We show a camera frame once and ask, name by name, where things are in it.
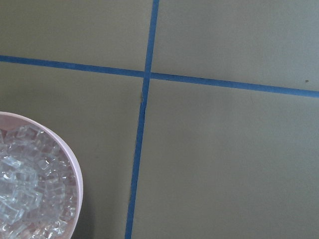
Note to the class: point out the clear ice cubes pile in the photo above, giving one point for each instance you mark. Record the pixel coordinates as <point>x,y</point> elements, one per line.
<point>38,195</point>

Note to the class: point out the pink bowl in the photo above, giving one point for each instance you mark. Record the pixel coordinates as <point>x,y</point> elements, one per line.
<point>10,121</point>

